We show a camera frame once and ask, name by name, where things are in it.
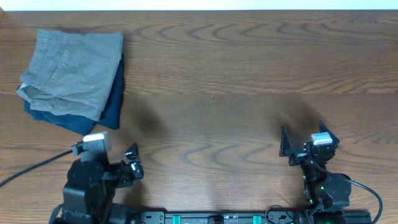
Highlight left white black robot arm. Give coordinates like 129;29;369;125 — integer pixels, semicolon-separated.
49;140;144;224

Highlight folded navy blue shorts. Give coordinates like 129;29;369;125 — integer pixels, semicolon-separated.
24;55;124;136

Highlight grey cotton shorts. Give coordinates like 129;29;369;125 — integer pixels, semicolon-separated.
17;30;123;121

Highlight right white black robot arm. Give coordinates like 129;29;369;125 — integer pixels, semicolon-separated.
279;122;351;223

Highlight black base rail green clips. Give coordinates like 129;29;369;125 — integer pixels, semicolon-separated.
139;207;372;224

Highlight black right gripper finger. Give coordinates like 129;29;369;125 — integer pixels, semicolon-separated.
279;126;292;157
319;121;340;144

